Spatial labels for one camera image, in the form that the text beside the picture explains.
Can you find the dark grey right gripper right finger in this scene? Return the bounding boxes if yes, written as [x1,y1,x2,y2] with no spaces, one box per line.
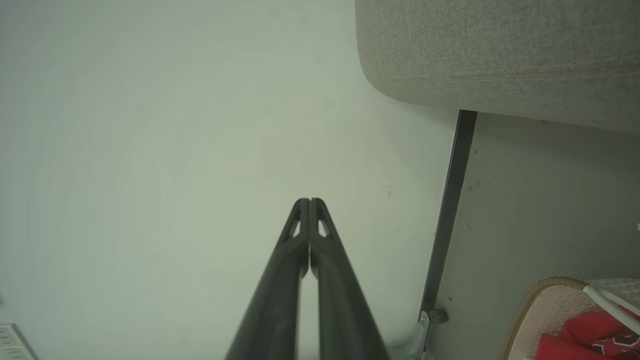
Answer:
[310,198,392,360]

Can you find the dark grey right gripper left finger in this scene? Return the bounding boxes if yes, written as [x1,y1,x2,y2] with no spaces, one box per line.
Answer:
[225,198,311,360]

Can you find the red shorts with white trim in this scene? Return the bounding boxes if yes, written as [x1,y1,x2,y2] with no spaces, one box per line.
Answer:
[559,306,640,346]

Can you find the red jersey with white stripes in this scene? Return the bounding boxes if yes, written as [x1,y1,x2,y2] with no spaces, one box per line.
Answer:
[535,330,640,360]

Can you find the beige perforated laundry basket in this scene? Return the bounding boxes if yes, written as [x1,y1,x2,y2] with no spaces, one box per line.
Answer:
[499,276,640,360]

